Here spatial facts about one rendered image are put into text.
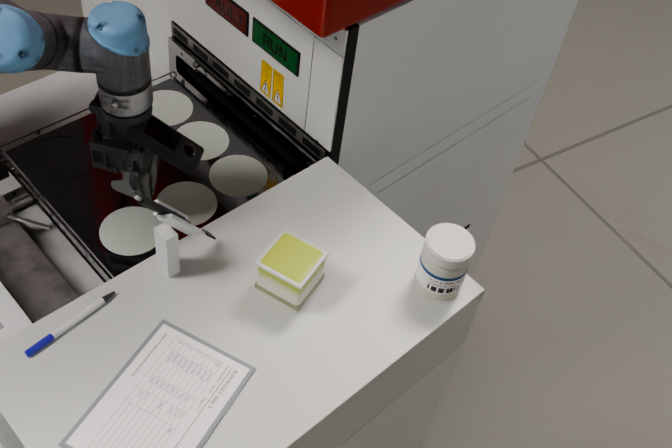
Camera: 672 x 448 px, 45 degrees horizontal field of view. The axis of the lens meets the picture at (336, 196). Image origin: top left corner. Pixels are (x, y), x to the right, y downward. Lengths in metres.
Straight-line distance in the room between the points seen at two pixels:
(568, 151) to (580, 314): 0.72
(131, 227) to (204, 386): 0.35
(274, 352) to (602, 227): 1.84
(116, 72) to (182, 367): 0.40
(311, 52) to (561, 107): 2.01
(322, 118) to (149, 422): 0.55
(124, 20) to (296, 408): 0.55
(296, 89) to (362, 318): 0.41
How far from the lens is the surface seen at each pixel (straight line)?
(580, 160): 2.99
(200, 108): 1.52
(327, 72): 1.26
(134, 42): 1.11
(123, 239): 1.31
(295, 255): 1.11
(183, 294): 1.16
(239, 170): 1.40
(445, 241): 1.13
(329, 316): 1.14
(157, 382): 1.08
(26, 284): 1.31
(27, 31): 1.00
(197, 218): 1.33
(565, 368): 2.40
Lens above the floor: 1.90
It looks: 47 degrees down
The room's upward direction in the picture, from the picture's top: 9 degrees clockwise
